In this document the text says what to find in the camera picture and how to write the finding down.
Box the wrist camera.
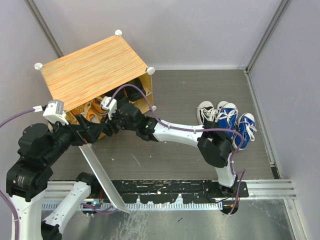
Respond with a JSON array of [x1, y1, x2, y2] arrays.
[[42, 99, 69, 125], [100, 96, 117, 120]]

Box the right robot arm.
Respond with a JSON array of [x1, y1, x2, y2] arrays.
[[100, 100, 238, 197]]

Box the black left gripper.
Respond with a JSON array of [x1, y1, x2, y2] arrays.
[[44, 111, 105, 163]]

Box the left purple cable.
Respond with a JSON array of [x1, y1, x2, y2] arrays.
[[0, 105, 45, 240]]

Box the black white sneaker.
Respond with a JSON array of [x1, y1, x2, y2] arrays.
[[196, 101, 218, 125]]

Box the purple cable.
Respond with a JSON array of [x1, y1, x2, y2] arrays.
[[0, 105, 45, 240], [107, 83, 247, 216]]

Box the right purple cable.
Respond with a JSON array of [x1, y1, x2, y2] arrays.
[[107, 83, 247, 216]]

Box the orange sneaker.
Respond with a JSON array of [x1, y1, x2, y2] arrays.
[[86, 96, 106, 124], [71, 102, 95, 121]]

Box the white cabinet door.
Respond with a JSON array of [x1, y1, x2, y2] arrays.
[[79, 144, 130, 214]]

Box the blue sneaker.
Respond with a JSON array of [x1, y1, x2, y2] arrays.
[[215, 101, 239, 131], [232, 113, 257, 151]]

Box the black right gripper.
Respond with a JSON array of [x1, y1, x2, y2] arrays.
[[100, 106, 138, 137]]

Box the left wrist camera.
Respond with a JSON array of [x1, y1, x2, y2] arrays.
[[42, 99, 69, 125]]

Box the right blue sneaker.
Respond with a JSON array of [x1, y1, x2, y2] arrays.
[[232, 113, 257, 151]]

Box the grey slotted cable duct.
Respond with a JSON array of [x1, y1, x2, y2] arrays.
[[42, 201, 223, 211]]

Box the wooden shoe cabinet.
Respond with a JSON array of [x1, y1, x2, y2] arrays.
[[34, 29, 156, 124]]

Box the left blue sneaker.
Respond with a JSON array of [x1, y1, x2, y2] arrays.
[[215, 101, 239, 131]]

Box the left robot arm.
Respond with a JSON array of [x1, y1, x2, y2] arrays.
[[6, 115, 104, 240]]

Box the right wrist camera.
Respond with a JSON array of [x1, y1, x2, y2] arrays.
[[100, 96, 117, 120]]

